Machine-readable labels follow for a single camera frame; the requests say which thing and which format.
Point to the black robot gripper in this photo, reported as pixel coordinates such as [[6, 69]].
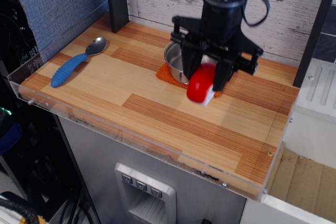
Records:
[[217, 34]]

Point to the red and white toy vegetable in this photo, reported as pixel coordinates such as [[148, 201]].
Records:
[[200, 87]]

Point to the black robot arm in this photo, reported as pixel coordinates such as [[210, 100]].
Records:
[[217, 34]]

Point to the stainless steel pot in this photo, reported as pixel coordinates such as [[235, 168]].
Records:
[[173, 58]]

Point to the orange woven cloth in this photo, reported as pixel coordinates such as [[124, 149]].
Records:
[[163, 74]]

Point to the clear acrylic table guard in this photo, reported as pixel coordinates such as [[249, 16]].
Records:
[[232, 141]]

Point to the grey toy fridge cabinet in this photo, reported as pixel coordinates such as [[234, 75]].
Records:
[[96, 155]]

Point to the silver water dispenser panel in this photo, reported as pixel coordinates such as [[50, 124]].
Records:
[[145, 199]]

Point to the white toy sink unit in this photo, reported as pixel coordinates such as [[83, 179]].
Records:
[[302, 184]]

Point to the blue fabric panel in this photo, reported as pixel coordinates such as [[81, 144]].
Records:
[[56, 23]]

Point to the black vertical post left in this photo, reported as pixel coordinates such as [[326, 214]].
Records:
[[119, 16]]

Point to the black vertical post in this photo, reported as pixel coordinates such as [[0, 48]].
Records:
[[119, 16], [312, 42]]

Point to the blue handled metal spoon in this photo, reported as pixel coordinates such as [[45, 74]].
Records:
[[96, 47]]

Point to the black vertical post right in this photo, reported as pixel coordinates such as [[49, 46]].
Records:
[[312, 42]]

